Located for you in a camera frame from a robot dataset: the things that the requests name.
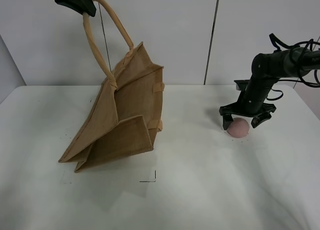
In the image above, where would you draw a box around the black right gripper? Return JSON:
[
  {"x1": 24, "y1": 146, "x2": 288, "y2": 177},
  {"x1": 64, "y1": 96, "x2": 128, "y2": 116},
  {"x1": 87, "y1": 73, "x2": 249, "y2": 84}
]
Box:
[{"x1": 219, "y1": 79, "x2": 277, "y2": 130}]

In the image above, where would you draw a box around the pink peach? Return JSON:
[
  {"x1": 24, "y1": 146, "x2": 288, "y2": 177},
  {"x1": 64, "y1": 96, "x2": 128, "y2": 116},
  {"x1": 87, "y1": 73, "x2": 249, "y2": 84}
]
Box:
[{"x1": 226, "y1": 117, "x2": 250, "y2": 138}]

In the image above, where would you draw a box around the brown linen tote bag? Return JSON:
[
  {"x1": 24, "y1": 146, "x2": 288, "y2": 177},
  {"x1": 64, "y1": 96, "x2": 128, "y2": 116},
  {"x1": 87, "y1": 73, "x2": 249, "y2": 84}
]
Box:
[{"x1": 59, "y1": 0, "x2": 165, "y2": 172}]

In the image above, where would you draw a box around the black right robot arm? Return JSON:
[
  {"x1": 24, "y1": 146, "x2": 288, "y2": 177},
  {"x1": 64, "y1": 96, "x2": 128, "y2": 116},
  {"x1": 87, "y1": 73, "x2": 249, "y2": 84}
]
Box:
[{"x1": 219, "y1": 47, "x2": 320, "y2": 130}]

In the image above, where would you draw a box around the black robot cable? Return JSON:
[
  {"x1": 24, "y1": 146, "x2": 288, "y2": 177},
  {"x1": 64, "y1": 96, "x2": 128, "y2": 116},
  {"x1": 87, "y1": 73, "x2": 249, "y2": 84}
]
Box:
[{"x1": 268, "y1": 33, "x2": 320, "y2": 101}]

